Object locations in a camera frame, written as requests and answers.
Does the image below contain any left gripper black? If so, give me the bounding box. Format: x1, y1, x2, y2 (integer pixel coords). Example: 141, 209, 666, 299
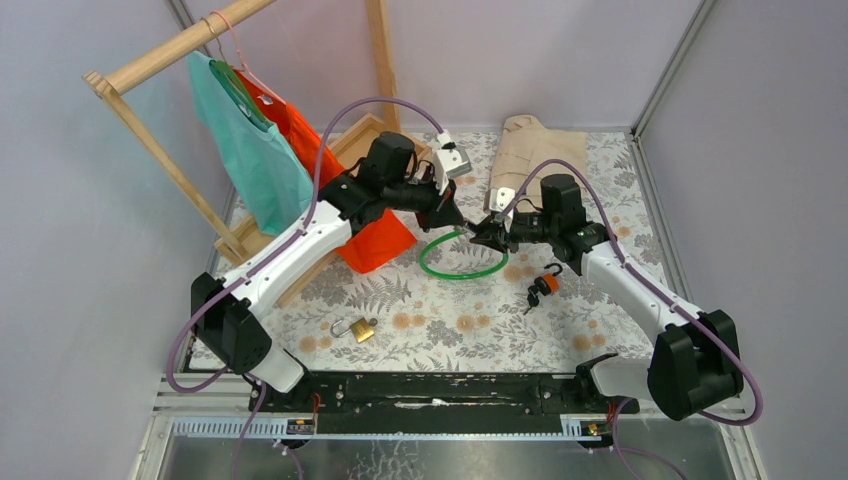
380, 165, 464, 232

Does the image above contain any green cable lock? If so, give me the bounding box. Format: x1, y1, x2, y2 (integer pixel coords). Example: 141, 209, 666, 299
418, 226, 509, 281

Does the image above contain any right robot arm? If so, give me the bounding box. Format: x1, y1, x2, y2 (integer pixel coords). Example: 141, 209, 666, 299
471, 174, 744, 420

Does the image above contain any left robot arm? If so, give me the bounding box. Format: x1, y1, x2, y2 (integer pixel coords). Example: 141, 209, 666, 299
192, 132, 471, 411

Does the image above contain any orange black key bunch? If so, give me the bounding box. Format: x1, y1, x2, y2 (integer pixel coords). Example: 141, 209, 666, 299
523, 263, 563, 315

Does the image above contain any floral table mat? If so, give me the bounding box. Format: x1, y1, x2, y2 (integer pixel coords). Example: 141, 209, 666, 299
190, 131, 657, 374

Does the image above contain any orange garment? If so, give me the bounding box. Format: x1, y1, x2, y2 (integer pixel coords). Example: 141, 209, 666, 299
236, 72, 416, 274

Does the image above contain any folded beige garment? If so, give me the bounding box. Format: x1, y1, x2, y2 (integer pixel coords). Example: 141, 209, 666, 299
489, 115, 588, 191

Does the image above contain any brass padlock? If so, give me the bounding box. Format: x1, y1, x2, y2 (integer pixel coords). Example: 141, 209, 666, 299
329, 317, 378, 343

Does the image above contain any wooden clothes rack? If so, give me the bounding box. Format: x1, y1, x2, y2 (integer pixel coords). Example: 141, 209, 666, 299
82, 0, 434, 307

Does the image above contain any teal t-shirt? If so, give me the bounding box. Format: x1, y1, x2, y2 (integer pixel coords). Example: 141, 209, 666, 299
186, 52, 313, 236

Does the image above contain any pink hanger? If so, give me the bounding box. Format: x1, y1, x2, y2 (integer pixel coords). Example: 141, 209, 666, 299
211, 10, 287, 106

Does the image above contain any green hanger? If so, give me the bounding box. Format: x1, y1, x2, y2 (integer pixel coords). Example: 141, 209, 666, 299
208, 59, 272, 132

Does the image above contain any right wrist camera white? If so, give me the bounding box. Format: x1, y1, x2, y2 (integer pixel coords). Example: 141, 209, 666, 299
484, 187, 516, 214

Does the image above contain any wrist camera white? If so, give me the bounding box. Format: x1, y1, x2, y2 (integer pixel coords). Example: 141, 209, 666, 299
484, 187, 516, 214
432, 130, 472, 195

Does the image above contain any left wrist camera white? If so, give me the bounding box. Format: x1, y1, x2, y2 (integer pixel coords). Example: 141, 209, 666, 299
432, 130, 472, 195

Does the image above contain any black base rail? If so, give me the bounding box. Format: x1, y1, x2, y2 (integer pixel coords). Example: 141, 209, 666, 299
249, 371, 640, 441

